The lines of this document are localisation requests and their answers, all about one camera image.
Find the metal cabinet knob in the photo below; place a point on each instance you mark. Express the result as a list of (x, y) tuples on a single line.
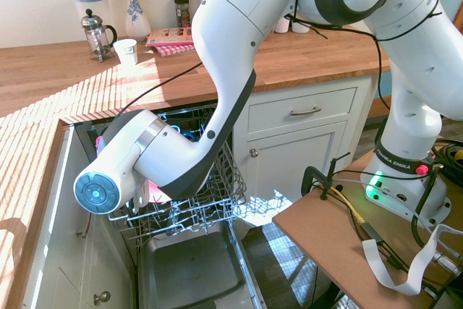
[(102, 297), (254, 153)]

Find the pink cookbook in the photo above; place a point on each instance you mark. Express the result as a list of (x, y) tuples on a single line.
[(170, 35)]

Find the red round knob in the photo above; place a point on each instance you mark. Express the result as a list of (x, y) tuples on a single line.
[(422, 169)]

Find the steel dishwasher door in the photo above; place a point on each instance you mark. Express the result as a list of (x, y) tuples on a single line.
[(195, 269)]

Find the blue mug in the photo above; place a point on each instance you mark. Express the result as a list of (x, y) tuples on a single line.
[(188, 137)]

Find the metal plug connector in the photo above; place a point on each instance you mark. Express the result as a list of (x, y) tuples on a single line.
[(446, 262)]

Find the wooden mounting board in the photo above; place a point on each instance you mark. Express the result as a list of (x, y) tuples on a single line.
[(325, 236)]

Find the spice jar dark lid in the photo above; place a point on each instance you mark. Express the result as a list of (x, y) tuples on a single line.
[(182, 12)]

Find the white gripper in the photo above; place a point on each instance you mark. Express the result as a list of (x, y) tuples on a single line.
[(141, 195)]

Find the white corner cabinet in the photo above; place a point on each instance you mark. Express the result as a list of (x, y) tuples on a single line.
[(72, 251)]

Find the glass French press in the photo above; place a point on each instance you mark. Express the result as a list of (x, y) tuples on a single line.
[(96, 35)]

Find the red checked book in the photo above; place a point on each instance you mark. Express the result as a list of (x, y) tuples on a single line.
[(173, 49)]

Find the white vase blue flowers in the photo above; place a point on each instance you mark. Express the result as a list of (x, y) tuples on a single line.
[(135, 16)]

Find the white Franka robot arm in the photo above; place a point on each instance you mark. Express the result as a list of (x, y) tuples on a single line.
[(231, 34)]

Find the black screw clamp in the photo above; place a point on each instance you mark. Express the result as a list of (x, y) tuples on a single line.
[(313, 177)]

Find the white cabinet with drawer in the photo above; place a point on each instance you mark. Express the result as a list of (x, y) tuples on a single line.
[(307, 142)]

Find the white paper cup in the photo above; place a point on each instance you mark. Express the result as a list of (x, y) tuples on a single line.
[(126, 52)]

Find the red plastic plate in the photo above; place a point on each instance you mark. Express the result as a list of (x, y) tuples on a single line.
[(157, 193)]

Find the white mug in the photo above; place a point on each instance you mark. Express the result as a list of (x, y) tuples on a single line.
[(282, 26), (300, 26)]

